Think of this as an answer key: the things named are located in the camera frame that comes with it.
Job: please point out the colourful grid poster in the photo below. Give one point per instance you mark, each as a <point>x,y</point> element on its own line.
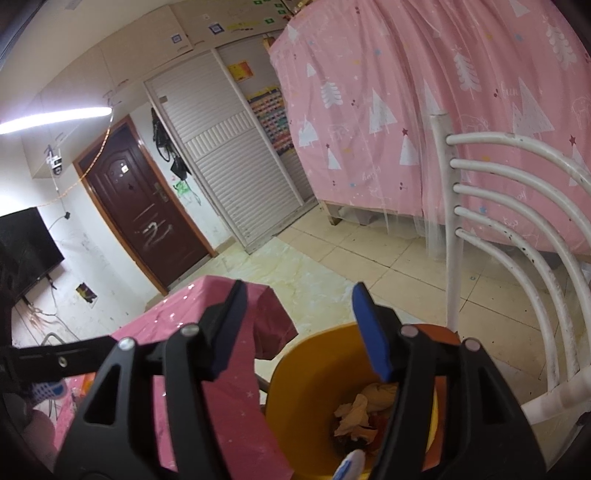
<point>270,120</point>

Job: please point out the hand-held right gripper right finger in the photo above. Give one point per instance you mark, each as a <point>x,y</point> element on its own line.
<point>374,337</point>

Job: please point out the dark brown door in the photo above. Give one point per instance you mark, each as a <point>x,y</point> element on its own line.
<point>138,217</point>

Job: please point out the pink tree print curtain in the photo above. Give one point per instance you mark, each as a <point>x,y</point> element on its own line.
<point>369,69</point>

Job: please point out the white tube light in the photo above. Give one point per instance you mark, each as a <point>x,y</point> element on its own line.
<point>55,117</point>

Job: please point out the wooden bed frame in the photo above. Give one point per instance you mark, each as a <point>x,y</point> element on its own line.
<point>333,214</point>

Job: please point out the pink star print tablecloth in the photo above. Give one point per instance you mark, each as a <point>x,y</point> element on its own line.
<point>272,323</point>

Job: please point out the white and blue tube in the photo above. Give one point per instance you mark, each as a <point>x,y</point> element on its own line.
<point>351,466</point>

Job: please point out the white slatted wardrobe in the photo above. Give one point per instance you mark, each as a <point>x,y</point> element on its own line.
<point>231,175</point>

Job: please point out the yellow plastic bin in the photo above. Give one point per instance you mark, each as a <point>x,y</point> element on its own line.
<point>304,392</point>

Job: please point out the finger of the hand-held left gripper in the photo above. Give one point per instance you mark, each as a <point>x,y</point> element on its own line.
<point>69,356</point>

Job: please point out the person's left hand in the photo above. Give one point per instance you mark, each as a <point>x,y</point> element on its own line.
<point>41,434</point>

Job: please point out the black hanging bags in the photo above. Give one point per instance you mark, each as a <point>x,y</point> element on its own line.
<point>161,138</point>

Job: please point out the orange sticker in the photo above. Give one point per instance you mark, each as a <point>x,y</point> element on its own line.
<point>242,71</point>

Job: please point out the crumpled beige tissue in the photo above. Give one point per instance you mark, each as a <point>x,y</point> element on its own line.
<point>355,406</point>

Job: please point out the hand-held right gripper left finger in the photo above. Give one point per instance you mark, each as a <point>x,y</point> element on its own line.
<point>226,341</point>

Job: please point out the black flat television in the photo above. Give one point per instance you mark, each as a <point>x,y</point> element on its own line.
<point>23,249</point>

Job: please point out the white metal chair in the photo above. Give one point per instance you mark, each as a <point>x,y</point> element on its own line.
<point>450,230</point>

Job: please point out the white security camera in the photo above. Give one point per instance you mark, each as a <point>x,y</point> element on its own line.
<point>54,161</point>

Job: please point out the dark wall picture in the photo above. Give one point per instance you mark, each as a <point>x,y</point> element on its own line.
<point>86,293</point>

